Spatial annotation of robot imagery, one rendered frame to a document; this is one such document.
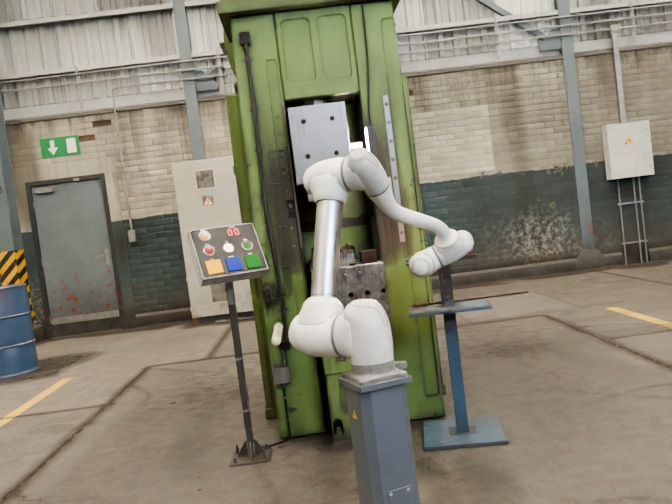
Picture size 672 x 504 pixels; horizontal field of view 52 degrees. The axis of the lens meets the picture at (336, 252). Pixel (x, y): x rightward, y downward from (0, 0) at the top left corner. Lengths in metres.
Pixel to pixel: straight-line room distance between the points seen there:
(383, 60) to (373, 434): 2.15
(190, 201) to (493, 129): 4.22
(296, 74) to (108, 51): 6.65
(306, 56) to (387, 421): 2.14
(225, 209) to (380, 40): 5.37
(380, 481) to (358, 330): 0.52
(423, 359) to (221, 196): 5.49
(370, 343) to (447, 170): 7.45
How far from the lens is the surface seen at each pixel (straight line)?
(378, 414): 2.43
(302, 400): 3.88
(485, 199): 9.82
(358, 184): 2.61
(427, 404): 3.95
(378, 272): 3.59
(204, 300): 9.04
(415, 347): 3.87
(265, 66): 3.84
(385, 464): 2.48
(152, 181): 9.76
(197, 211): 8.99
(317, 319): 2.49
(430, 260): 2.91
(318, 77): 3.83
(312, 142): 3.63
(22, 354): 7.64
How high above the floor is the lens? 1.18
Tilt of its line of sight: 3 degrees down
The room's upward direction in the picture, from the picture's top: 7 degrees counter-clockwise
